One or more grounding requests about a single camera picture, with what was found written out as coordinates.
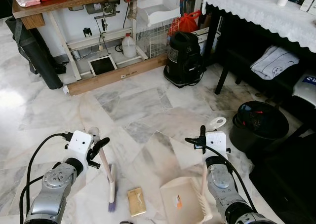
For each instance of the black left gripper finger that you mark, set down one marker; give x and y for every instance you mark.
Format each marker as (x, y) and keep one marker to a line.
(102, 145)

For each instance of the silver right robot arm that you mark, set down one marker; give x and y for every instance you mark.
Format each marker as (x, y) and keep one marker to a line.
(219, 182)

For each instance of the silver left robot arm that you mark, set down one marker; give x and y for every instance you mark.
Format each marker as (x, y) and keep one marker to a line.
(49, 194)

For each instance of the black plastic bucket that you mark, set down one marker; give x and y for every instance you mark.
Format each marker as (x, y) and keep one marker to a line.
(247, 140)

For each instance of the black table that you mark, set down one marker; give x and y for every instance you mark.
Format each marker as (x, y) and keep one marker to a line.
(220, 81)

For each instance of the brown cardboard piece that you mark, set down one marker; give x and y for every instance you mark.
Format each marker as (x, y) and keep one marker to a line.
(136, 202)

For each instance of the long wooden plank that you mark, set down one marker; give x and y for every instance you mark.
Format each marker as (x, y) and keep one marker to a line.
(118, 76)

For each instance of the black vacuum cleaner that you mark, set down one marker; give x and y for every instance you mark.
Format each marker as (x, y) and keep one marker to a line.
(182, 61)

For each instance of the small grey can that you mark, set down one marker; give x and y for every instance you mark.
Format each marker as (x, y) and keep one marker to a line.
(77, 56)

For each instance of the large black bag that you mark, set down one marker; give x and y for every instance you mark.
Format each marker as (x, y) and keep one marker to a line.
(291, 184)

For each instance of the folded grey garment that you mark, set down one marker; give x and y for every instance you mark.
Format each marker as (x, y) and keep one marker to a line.
(274, 62)

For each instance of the clear plastic bottle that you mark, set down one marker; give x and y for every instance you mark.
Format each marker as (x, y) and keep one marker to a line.
(129, 47)

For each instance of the long dark green bag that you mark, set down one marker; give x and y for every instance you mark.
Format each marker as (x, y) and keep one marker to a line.
(39, 61)

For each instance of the grey bag with blue label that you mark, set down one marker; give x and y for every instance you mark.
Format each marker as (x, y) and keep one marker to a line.
(306, 91)

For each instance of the red plastic bag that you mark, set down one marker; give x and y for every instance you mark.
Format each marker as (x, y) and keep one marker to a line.
(186, 24)

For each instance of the white plastic tray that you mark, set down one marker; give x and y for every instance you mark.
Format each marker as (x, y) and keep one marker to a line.
(158, 12)

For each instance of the white lace tablecloth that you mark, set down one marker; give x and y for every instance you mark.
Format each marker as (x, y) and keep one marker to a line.
(256, 12)

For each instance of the pink packet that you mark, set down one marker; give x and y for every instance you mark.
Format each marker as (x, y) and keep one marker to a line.
(27, 0)

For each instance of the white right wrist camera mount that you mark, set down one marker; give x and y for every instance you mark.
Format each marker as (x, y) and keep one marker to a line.
(216, 144)

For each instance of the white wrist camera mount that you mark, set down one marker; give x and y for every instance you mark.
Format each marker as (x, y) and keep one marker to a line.
(216, 144)
(79, 145)

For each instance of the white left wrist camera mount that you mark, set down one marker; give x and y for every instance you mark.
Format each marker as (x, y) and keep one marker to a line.
(79, 145)

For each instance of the black panel with white frame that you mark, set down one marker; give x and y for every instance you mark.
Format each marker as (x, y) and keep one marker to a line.
(102, 66)

